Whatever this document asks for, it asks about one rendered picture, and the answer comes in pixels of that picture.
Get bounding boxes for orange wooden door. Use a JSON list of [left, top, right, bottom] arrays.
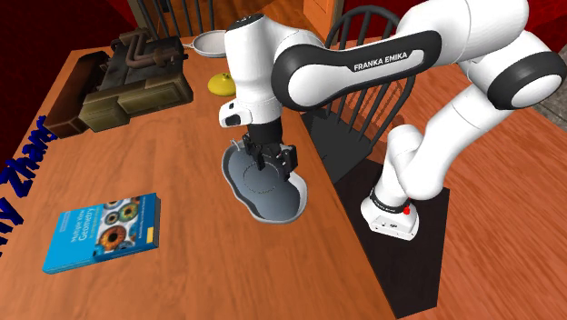
[[303, 0, 345, 42]]

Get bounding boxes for black spindle-back chair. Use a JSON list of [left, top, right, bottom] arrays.
[[300, 5, 417, 185]]

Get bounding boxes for blue book with eye pictures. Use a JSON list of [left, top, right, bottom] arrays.
[[42, 192, 162, 275]]

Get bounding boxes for wooden table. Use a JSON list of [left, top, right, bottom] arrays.
[[0, 35, 396, 320]]

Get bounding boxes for dark brown long box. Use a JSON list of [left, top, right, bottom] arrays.
[[44, 50, 113, 140]]

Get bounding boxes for black robot stand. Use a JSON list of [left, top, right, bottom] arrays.
[[333, 158, 451, 320]]

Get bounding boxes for pale grey bowl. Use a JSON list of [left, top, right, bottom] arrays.
[[191, 29, 228, 59]]

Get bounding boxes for dark spindle-back chair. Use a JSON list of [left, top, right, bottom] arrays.
[[127, 0, 219, 40]]

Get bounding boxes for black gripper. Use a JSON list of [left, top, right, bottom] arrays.
[[244, 118, 299, 182]]

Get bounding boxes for blue block letters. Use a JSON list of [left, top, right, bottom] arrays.
[[0, 115, 60, 259]]

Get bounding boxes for grey irregular shallow dish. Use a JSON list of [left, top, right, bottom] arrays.
[[221, 138, 309, 225]]

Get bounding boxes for olive machine with brown pipes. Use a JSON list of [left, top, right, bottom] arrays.
[[78, 27, 195, 134]]

